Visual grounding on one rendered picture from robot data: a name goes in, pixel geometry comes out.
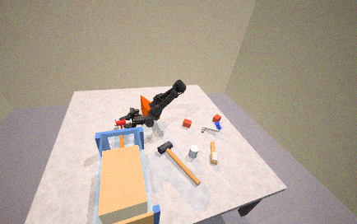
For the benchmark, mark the mallet with dark grey head and orange handle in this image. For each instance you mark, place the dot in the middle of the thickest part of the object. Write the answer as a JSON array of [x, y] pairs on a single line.
[[166, 148]]

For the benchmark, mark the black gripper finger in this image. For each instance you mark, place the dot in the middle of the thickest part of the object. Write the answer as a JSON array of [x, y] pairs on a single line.
[[127, 125], [126, 117]]

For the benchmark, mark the grey cylinder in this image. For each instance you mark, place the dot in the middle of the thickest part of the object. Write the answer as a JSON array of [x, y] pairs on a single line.
[[193, 151]]

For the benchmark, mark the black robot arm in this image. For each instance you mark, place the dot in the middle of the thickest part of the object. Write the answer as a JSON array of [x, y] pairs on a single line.
[[160, 101]]

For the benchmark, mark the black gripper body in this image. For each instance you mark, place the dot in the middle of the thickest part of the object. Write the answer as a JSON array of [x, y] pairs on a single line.
[[137, 119]]

